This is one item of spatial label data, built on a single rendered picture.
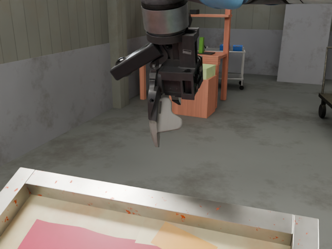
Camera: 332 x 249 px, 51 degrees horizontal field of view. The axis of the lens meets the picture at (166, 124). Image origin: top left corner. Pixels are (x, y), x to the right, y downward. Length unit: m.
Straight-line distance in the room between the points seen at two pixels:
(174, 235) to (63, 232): 0.20
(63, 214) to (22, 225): 0.08
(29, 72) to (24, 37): 0.40
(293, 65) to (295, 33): 0.70
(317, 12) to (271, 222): 8.18
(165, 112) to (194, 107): 4.95
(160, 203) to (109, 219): 0.11
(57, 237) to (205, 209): 0.27
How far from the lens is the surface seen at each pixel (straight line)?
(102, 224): 0.68
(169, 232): 0.65
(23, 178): 0.78
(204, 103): 5.50
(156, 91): 0.61
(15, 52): 4.33
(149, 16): 0.57
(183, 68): 0.61
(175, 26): 0.57
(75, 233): 0.69
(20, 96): 4.40
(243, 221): 0.61
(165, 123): 0.63
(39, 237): 0.71
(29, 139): 4.59
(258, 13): 9.15
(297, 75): 8.53
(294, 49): 8.58
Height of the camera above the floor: 1.72
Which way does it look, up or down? 19 degrees down
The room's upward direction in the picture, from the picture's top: straight up
